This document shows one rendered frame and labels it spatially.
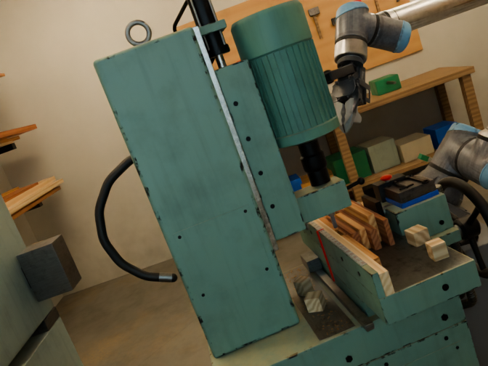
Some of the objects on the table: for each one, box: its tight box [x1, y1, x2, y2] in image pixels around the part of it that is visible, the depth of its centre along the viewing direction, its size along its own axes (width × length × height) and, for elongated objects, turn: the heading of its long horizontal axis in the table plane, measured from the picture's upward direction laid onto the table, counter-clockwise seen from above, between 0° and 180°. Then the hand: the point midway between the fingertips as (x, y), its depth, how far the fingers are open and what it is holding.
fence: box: [304, 223, 386, 299], centre depth 125 cm, size 60×2×6 cm, turn 66°
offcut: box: [404, 224, 431, 247], centre depth 114 cm, size 4×4×3 cm
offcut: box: [425, 237, 450, 261], centre depth 104 cm, size 3×3×4 cm
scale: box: [309, 221, 367, 267], centre depth 124 cm, size 50×1×1 cm, turn 66°
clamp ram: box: [361, 195, 393, 218], centre depth 126 cm, size 9×8×9 cm
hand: (343, 127), depth 132 cm, fingers closed
